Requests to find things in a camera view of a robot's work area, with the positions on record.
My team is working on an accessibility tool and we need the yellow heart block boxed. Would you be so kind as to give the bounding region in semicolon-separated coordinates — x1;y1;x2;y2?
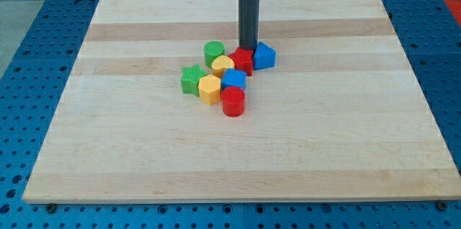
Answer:
211;55;235;78

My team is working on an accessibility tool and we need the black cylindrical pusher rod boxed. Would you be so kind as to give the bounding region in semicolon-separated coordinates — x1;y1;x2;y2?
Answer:
238;0;259;50

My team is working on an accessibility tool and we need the yellow hexagon block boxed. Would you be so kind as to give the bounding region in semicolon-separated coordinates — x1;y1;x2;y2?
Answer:
198;74;221;105

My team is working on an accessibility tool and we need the wooden board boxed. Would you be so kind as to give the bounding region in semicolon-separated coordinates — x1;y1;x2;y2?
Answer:
23;0;460;204

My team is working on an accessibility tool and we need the red cylinder block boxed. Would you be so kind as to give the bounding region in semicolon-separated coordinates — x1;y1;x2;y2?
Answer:
221;86;245;117

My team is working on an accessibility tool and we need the red star block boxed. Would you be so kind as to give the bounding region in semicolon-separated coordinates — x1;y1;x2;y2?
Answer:
228;47;254;76

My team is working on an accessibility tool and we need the blue triangle block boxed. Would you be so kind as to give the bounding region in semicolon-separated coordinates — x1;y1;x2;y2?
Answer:
254;42;277;70

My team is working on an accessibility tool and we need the blue cube block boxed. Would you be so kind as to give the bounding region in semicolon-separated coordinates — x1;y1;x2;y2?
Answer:
221;68;246;91

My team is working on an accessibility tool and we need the green cylinder block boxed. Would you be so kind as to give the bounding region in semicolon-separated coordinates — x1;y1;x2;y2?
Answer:
203;40;225;68

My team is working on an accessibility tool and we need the green star block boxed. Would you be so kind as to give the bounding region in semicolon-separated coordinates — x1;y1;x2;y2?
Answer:
181;64;207;96

